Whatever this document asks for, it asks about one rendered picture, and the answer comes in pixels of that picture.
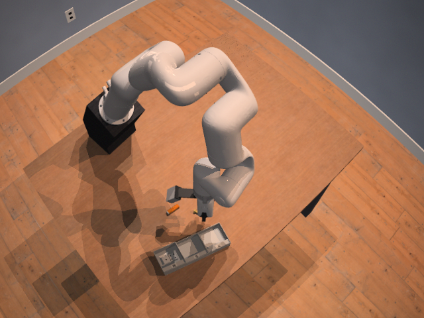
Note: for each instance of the white domino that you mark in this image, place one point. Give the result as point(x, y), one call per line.
point(169, 258)

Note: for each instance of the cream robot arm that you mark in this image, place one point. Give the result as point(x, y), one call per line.
point(221, 123)

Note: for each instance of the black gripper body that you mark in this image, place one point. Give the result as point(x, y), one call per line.
point(205, 208)

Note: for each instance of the orange battery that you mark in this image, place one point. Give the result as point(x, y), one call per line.
point(173, 209)

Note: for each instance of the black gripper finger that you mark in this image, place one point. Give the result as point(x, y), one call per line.
point(204, 216)

